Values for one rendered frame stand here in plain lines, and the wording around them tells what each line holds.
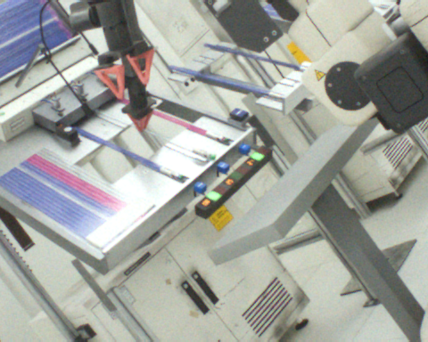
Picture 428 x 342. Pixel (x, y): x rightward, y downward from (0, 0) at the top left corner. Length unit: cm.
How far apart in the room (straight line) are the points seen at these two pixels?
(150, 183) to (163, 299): 41
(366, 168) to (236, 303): 102
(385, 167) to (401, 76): 175
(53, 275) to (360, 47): 273
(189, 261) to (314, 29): 108
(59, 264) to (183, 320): 172
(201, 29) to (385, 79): 197
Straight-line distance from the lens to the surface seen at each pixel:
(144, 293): 197
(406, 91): 112
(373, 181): 287
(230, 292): 213
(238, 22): 127
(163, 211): 170
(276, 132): 219
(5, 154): 206
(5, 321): 351
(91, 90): 218
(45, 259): 362
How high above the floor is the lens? 85
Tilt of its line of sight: 2 degrees up
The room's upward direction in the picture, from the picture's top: 37 degrees counter-clockwise
